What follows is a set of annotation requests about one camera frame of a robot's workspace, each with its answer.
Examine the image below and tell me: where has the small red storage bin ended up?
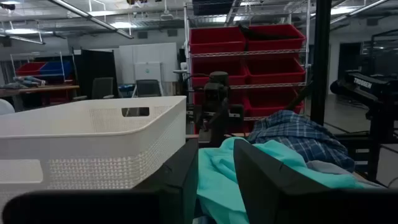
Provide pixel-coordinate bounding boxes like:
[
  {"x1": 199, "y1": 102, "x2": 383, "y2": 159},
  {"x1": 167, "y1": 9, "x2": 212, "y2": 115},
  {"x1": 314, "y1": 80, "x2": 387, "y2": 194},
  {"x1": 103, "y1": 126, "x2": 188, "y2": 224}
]
[{"x1": 15, "y1": 61, "x2": 47, "y2": 77}]

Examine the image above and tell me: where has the blue plaid shirt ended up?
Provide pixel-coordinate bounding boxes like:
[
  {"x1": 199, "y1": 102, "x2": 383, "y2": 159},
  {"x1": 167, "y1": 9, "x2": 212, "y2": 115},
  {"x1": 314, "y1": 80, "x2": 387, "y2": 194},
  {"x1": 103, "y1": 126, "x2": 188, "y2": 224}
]
[{"x1": 247, "y1": 109, "x2": 355, "y2": 172}]

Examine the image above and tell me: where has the white plastic laundry basket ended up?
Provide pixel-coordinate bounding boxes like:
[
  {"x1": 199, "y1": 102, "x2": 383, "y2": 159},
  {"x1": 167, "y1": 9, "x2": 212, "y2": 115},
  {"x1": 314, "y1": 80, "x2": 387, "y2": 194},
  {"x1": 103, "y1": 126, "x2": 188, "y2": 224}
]
[{"x1": 0, "y1": 95, "x2": 187, "y2": 215}]

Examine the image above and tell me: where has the black aluminium rig frame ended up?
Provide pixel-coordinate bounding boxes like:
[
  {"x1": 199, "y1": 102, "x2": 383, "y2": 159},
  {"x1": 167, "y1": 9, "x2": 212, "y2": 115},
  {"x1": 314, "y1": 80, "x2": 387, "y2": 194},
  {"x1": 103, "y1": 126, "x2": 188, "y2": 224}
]
[{"x1": 285, "y1": 0, "x2": 333, "y2": 127}]

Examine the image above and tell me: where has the small white panel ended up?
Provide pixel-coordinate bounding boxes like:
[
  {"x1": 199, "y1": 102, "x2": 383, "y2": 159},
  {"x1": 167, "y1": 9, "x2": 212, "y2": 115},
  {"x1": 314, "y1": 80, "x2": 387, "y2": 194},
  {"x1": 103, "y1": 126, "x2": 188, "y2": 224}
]
[{"x1": 134, "y1": 62, "x2": 163, "y2": 83}]

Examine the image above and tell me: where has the pile of folded clothes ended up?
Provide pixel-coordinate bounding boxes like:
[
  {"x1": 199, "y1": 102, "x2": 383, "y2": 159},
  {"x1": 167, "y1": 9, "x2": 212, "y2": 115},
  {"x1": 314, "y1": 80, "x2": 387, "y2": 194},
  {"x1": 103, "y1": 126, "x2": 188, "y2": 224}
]
[{"x1": 2, "y1": 75, "x2": 47, "y2": 90}]

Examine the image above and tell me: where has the blue storage bin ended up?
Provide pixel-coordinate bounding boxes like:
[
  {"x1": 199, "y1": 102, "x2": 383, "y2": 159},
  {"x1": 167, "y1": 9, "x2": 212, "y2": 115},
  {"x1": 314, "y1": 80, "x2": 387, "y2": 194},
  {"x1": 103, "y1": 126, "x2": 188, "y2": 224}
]
[{"x1": 39, "y1": 60, "x2": 73, "y2": 77}]

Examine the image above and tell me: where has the grey office chair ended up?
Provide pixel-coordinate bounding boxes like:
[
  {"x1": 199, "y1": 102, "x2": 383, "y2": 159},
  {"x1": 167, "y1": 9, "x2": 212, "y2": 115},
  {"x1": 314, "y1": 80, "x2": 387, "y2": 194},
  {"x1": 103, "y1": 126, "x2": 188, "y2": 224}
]
[
  {"x1": 132, "y1": 79, "x2": 163, "y2": 98},
  {"x1": 73, "y1": 77, "x2": 115, "y2": 101}
]

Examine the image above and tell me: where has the grey t-shirt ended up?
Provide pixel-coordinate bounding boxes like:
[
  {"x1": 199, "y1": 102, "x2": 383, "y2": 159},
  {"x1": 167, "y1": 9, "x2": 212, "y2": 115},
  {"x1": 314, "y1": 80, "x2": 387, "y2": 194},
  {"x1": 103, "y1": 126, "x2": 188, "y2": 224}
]
[{"x1": 306, "y1": 160, "x2": 386, "y2": 190}]

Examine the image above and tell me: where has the black storage bin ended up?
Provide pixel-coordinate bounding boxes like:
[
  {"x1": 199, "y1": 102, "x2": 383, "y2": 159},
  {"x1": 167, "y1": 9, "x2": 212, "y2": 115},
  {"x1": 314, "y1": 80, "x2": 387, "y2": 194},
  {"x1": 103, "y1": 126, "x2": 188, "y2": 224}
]
[{"x1": 192, "y1": 0, "x2": 234, "y2": 16}]

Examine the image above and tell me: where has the black partition panel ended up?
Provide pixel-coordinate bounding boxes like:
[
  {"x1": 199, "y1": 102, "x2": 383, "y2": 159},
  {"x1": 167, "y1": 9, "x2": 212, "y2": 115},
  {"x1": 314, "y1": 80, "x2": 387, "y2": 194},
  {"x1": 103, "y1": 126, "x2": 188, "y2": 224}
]
[{"x1": 73, "y1": 49, "x2": 118, "y2": 98}]

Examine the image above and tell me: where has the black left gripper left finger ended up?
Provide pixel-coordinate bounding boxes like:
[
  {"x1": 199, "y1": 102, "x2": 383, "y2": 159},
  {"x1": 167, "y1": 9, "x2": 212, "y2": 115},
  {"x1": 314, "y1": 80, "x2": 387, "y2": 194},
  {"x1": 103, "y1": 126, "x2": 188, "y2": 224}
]
[{"x1": 2, "y1": 138, "x2": 200, "y2": 224}]

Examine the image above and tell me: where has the metal wire shelf rack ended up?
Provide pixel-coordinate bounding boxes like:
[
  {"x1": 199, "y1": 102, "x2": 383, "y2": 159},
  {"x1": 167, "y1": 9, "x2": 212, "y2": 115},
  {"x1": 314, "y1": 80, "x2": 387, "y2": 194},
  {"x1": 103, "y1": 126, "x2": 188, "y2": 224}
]
[{"x1": 183, "y1": 0, "x2": 312, "y2": 138}]

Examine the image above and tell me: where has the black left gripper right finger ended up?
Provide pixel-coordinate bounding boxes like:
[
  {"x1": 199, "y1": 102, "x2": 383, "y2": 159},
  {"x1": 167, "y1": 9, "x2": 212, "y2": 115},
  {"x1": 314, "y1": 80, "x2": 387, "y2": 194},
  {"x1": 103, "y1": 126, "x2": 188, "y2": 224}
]
[{"x1": 233, "y1": 139, "x2": 398, "y2": 224}]

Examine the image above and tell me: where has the red plastic storage bin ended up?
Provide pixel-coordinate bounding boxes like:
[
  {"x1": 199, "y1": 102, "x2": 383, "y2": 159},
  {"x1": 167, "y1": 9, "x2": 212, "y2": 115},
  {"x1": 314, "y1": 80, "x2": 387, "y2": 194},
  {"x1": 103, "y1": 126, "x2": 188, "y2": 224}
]
[
  {"x1": 191, "y1": 58, "x2": 248, "y2": 87},
  {"x1": 246, "y1": 24, "x2": 307, "y2": 52},
  {"x1": 245, "y1": 57, "x2": 307, "y2": 85},
  {"x1": 192, "y1": 88, "x2": 247, "y2": 107},
  {"x1": 244, "y1": 87, "x2": 305, "y2": 118},
  {"x1": 189, "y1": 26, "x2": 247, "y2": 55}
]

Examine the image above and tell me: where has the long ceiling light rail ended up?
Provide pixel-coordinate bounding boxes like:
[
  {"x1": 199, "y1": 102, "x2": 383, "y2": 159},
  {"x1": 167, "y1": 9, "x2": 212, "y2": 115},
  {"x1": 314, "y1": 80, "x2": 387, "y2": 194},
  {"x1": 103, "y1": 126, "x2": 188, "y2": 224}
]
[{"x1": 47, "y1": 0, "x2": 135, "y2": 40}]

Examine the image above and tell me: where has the large white board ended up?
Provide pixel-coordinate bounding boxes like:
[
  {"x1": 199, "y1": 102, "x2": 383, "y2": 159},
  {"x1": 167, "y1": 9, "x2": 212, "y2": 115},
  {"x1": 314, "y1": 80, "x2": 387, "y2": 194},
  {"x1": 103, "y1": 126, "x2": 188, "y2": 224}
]
[{"x1": 119, "y1": 42, "x2": 180, "y2": 84}]

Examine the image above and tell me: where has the teal cloth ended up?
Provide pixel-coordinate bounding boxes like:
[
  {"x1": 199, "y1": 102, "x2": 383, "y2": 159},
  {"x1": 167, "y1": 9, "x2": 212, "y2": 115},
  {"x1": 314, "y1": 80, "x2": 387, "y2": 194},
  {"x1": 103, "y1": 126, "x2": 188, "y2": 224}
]
[{"x1": 196, "y1": 136, "x2": 368, "y2": 224}]

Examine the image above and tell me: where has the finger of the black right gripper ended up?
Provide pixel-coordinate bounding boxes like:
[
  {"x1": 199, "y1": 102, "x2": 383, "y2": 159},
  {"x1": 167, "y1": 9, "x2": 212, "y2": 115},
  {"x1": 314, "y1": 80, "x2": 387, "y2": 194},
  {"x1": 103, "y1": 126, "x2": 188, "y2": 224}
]
[
  {"x1": 217, "y1": 99, "x2": 230, "y2": 125},
  {"x1": 197, "y1": 108, "x2": 210, "y2": 131}
]

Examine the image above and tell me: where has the wooden work table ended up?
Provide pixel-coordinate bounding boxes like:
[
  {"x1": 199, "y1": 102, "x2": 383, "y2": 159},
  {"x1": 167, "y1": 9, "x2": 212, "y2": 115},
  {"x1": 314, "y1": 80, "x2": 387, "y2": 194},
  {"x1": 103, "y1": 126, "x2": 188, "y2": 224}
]
[{"x1": 0, "y1": 84, "x2": 80, "y2": 111}]

